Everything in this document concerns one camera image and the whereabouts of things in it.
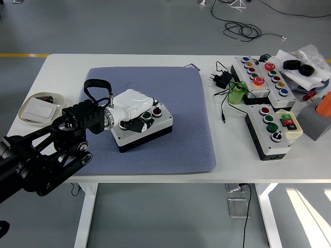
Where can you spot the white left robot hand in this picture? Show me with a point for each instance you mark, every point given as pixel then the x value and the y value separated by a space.
pixel 132 103

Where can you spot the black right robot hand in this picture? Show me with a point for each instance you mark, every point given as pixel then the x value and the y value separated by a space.
pixel 3 228

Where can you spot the grey four-button control box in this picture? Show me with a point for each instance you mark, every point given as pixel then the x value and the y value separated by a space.
pixel 279 147
pixel 155 131

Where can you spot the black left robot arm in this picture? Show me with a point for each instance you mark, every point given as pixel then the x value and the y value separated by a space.
pixel 31 160

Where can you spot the five-button box, orange-ringed stop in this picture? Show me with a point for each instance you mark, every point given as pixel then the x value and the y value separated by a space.
pixel 245 73

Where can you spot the five-button box, red stop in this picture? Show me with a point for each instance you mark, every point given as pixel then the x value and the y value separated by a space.
pixel 287 99

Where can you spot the grey-blue textured mat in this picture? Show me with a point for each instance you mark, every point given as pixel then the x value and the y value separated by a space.
pixel 181 142

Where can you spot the purple card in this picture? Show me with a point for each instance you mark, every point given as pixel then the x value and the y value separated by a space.
pixel 195 66

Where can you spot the white table leg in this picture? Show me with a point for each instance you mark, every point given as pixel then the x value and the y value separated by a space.
pixel 269 214
pixel 86 214

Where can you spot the small dark metal part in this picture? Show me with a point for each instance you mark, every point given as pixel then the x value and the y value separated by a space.
pixel 46 99

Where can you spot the metal stand foot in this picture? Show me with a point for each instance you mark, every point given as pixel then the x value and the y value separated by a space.
pixel 201 2

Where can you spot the grey under-table socket box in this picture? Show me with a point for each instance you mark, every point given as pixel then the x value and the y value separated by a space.
pixel 232 187

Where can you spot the small black device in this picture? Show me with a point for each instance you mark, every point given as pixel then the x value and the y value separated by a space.
pixel 265 57

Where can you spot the metal floor socket plate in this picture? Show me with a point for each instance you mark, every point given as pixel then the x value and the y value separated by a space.
pixel 238 208

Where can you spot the blue-grey round plate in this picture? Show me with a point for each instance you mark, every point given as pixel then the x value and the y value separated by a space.
pixel 302 89

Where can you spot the red knob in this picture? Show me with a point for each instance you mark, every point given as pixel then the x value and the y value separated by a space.
pixel 309 96

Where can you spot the grey block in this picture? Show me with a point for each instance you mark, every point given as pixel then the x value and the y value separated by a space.
pixel 310 124

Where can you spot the white foam sheet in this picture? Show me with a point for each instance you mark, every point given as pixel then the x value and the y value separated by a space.
pixel 310 80

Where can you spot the clear bubble wrap bag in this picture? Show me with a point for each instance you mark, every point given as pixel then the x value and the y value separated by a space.
pixel 310 53

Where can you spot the orange cylinder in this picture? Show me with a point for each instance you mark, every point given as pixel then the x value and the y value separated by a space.
pixel 324 106

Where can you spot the white wall switch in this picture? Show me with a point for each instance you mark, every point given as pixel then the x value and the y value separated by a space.
pixel 38 111

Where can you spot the cream switch, green red buttons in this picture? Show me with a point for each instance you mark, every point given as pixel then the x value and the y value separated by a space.
pixel 296 133

